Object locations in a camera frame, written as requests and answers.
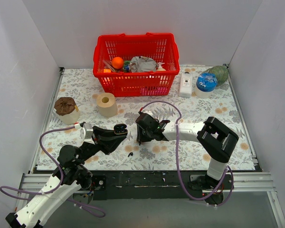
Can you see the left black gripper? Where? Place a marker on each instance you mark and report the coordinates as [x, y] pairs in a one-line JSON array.
[[98, 140]]

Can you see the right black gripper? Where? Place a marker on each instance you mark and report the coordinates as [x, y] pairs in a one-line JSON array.
[[144, 130]]

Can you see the black gold-trimmed charging case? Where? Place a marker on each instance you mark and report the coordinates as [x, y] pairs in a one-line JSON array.
[[120, 128]]

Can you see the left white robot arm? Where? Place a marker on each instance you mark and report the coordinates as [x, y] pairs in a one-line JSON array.
[[70, 175]]

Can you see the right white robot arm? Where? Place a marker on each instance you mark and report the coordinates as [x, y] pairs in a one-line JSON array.
[[216, 138]]

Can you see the beige paper roll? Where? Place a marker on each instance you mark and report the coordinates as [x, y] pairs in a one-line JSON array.
[[106, 104]]

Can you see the brown-topped paper cup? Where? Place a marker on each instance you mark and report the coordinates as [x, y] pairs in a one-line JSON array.
[[67, 110]]

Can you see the white rectangular bottle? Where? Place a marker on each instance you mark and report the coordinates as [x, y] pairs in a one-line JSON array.
[[185, 89]]

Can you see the floral patterned table mat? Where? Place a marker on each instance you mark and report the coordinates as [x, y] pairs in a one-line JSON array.
[[83, 87]]

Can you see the crumpled silver foil bag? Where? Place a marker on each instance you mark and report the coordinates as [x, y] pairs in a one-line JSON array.
[[140, 64]]

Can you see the orange fruit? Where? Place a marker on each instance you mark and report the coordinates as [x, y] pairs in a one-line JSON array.
[[117, 62]]

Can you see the blue-lidded white jar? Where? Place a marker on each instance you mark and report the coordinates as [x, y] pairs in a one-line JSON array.
[[205, 85]]

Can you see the red plastic shopping basket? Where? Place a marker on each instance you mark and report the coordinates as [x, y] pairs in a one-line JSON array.
[[161, 47]]

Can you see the green textured ball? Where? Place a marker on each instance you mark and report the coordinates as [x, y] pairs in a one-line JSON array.
[[220, 72]]

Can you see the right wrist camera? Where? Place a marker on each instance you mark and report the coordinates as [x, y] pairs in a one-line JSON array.
[[144, 111]]

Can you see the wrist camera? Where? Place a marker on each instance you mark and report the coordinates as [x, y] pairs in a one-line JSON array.
[[144, 111], [86, 131]]

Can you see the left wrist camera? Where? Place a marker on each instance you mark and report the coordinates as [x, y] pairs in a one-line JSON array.
[[86, 131]]

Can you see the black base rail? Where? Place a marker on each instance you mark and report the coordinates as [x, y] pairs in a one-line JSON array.
[[113, 185]]

